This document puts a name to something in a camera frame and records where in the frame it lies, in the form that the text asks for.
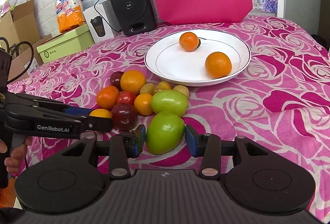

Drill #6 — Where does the white ceramic plate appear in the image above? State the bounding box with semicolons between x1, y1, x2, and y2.
144;29;252;87

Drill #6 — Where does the orange on plate right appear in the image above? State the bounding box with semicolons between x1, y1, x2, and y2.
205;52;232;79

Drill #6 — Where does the black cable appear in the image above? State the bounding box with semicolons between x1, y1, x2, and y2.
0;36;35;84

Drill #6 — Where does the orange tangerine with leaf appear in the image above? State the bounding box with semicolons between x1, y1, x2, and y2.
179;32;201;52

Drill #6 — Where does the white cup box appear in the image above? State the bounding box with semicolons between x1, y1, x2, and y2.
83;0;121;43

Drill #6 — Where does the large orange on cloth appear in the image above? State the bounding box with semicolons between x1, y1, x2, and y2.
120;70;146;95

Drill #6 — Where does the dark red plum back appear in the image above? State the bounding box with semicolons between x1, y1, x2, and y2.
110;71;124;92

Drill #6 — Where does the yellow red small fruit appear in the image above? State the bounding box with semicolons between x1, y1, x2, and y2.
152;81;172;95

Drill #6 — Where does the cardboard box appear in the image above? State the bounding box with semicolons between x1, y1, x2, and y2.
1;0;53;81

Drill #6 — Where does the small yellow orange tangerine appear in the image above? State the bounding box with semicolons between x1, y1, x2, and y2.
89;109;112;118

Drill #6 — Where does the black speaker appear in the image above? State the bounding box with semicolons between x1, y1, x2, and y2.
110;0;157;36

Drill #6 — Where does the green shoe box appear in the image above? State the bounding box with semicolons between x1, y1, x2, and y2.
37;24;94;63

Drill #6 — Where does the small red tomato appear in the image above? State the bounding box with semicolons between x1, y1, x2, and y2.
116;91;136;105

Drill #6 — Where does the pale yellow small fruit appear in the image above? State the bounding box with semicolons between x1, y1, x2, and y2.
173;85;190;98

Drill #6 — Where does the person left hand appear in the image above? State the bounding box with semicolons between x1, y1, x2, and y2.
5;137;32;174

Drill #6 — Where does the orange white detergent bag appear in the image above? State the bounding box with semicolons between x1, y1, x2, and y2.
54;0;84;33

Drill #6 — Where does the large green tomato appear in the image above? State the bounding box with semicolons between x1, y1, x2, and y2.
145;112;185;155

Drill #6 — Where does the dark red plum front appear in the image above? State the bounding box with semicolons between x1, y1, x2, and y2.
111;103;138;131

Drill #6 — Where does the dark red plum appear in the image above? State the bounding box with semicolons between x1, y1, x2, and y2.
111;103;138;131
110;71;124;92

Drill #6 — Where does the yellow green small fruit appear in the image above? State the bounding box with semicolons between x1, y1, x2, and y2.
140;83;155;95

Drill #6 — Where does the dark orange tangerine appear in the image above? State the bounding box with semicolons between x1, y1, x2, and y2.
96;85;119;110

